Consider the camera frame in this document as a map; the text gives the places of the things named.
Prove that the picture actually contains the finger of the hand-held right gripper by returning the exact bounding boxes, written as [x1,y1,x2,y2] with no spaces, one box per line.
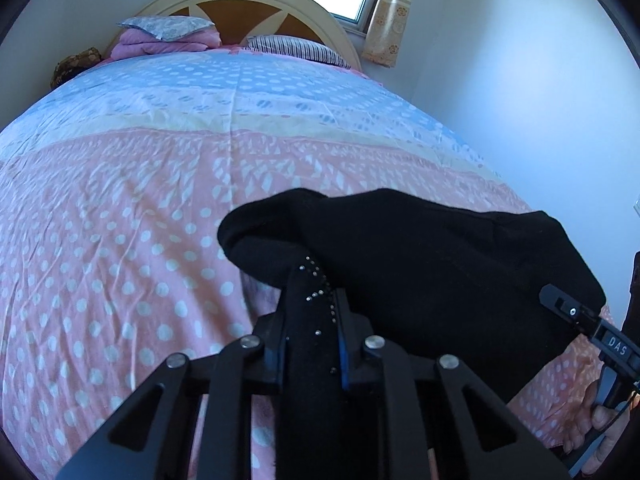
[539,284,601,332]

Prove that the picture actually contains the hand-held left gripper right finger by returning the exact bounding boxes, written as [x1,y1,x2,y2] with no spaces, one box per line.
[335,290,572,480]

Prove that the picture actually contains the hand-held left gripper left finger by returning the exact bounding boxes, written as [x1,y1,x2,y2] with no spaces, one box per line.
[55,310,289,480]

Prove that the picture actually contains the black pants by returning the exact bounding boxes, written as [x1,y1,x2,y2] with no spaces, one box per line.
[217,187,608,480]

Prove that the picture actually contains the person's right hand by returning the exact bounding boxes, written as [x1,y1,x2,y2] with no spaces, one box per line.
[562,381,631,476]

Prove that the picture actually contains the pink and blue dotted bedspread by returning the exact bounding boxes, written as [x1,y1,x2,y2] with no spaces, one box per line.
[0,50,618,480]

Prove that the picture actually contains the striped pillow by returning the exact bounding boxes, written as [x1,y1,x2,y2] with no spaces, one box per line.
[245,35,352,69]

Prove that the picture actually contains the yellow patterned curtain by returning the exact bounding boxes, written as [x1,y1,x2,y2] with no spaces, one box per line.
[361,0,418,67]

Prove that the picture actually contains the folded pink blanket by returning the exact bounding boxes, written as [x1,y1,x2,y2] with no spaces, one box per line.
[110,27,223,61]

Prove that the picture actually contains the blue floral pillow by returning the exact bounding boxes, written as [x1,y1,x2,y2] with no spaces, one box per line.
[117,16,213,42]

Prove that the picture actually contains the cream wooden headboard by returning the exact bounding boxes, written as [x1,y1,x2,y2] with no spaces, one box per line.
[107,0,363,72]

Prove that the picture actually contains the brown patterned bag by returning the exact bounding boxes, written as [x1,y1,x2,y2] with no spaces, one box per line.
[51,46,103,88]

